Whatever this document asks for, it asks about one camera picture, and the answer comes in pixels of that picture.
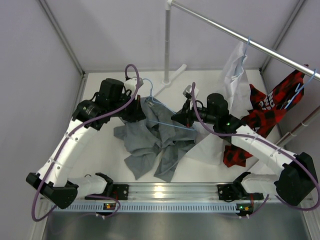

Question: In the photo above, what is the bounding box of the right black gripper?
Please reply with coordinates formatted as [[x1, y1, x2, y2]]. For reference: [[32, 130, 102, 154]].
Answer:
[[171, 99, 218, 129]]

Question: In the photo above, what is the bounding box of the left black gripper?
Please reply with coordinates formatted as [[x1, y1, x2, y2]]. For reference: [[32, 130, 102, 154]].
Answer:
[[109, 92, 146, 123]]

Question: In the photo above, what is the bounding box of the light blue hanger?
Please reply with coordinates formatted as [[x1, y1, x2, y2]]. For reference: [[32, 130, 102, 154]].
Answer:
[[140, 78, 196, 132]]

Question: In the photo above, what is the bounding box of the grey button shirt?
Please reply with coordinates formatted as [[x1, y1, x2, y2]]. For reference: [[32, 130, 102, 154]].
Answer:
[[113, 99, 197, 183]]

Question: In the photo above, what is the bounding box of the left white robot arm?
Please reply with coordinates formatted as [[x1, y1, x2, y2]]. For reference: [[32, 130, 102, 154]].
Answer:
[[26, 78, 145, 209]]

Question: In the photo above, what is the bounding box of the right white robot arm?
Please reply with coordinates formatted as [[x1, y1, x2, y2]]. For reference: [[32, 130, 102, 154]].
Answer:
[[171, 93, 320, 206]]

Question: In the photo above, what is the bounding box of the white hanging shirt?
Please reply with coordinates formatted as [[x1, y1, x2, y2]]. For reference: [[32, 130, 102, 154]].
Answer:
[[186, 42, 253, 165]]

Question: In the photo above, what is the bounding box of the red black plaid shirt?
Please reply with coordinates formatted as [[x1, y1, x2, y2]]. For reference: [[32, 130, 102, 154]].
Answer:
[[222, 69, 306, 169]]

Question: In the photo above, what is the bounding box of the blue hanger under white shirt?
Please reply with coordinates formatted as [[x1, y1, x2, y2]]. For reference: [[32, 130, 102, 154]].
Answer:
[[242, 36, 251, 59]]

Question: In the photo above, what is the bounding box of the blue hanger under red shirt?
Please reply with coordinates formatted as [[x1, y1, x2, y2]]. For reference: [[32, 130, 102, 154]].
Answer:
[[284, 68, 318, 110]]

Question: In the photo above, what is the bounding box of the white rack foot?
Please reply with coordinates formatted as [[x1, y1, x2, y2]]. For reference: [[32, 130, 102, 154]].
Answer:
[[152, 64, 187, 97]]

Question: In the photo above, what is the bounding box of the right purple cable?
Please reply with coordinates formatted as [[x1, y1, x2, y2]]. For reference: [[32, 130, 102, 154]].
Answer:
[[191, 81, 320, 221]]

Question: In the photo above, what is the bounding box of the purple cable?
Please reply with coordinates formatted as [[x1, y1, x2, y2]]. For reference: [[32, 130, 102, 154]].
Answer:
[[31, 63, 141, 222], [191, 81, 320, 221]]

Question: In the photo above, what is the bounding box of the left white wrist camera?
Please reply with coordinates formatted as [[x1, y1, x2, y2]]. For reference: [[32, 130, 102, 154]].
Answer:
[[124, 77, 144, 95]]

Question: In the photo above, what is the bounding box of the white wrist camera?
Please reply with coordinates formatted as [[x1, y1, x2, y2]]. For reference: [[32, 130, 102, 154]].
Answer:
[[182, 85, 199, 102], [124, 77, 144, 95]]

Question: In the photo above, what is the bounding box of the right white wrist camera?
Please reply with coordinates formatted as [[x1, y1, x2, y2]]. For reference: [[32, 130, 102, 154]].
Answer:
[[182, 85, 199, 102]]

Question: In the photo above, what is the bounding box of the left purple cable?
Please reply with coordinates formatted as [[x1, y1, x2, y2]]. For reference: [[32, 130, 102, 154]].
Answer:
[[31, 63, 141, 222]]

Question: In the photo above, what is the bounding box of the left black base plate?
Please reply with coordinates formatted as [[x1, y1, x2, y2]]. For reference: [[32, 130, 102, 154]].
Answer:
[[110, 184, 129, 201]]

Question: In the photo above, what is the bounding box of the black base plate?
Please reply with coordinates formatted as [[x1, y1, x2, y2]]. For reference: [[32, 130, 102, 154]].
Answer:
[[110, 184, 129, 201], [217, 184, 238, 203]]

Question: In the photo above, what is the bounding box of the aluminium mounting rail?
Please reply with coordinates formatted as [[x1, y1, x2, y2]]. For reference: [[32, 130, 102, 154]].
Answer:
[[83, 182, 265, 201]]

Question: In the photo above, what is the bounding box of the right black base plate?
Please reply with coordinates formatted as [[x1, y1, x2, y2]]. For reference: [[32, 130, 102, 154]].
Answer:
[[217, 184, 238, 203]]

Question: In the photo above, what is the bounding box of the slotted grey cable duct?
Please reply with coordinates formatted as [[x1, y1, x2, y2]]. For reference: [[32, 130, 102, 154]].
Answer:
[[55, 201, 241, 214]]

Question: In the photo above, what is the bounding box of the silver clothes rack rail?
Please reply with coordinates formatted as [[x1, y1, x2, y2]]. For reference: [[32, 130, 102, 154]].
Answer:
[[166, 0, 320, 82]]

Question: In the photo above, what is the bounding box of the white rack upright post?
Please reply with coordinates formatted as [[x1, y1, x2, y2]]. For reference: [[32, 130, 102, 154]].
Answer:
[[163, 0, 172, 85]]

